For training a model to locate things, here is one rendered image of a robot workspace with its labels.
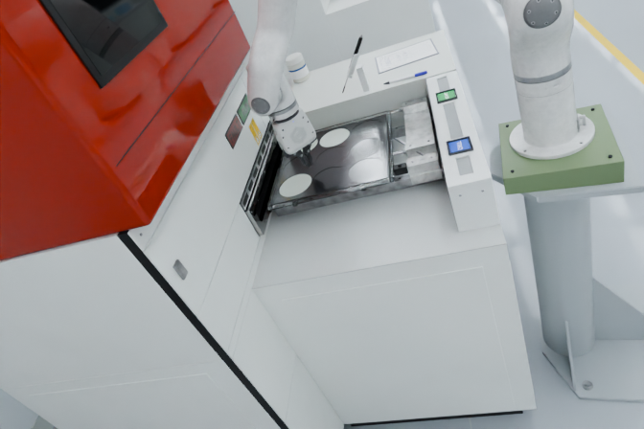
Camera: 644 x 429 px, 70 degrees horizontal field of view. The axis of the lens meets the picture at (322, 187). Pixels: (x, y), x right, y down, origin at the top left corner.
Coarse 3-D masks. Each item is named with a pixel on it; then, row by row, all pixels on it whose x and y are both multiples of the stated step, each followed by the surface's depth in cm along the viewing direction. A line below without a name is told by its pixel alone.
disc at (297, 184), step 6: (300, 174) 137; (306, 174) 136; (288, 180) 137; (294, 180) 136; (300, 180) 134; (306, 180) 133; (282, 186) 136; (288, 186) 134; (294, 186) 133; (300, 186) 132; (306, 186) 131; (282, 192) 133; (288, 192) 132; (294, 192) 131; (300, 192) 130
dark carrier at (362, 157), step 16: (336, 128) 151; (352, 128) 148; (368, 128) 144; (384, 128) 140; (352, 144) 140; (368, 144) 137; (384, 144) 134; (288, 160) 146; (320, 160) 140; (336, 160) 136; (352, 160) 133; (368, 160) 130; (384, 160) 127; (288, 176) 139; (320, 176) 133; (336, 176) 130; (352, 176) 127; (368, 176) 124; (384, 176) 121; (304, 192) 129; (320, 192) 126
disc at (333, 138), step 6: (330, 132) 151; (336, 132) 149; (342, 132) 148; (348, 132) 147; (324, 138) 149; (330, 138) 148; (336, 138) 146; (342, 138) 145; (324, 144) 146; (330, 144) 145; (336, 144) 144
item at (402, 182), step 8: (400, 176) 127; (408, 176) 126; (392, 184) 127; (400, 184) 127; (408, 184) 126; (416, 184) 126; (352, 192) 130; (360, 192) 130; (368, 192) 130; (376, 192) 129; (320, 200) 133; (328, 200) 133; (336, 200) 132; (344, 200) 132; (288, 208) 136; (296, 208) 136; (304, 208) 135; (312, 208) 135
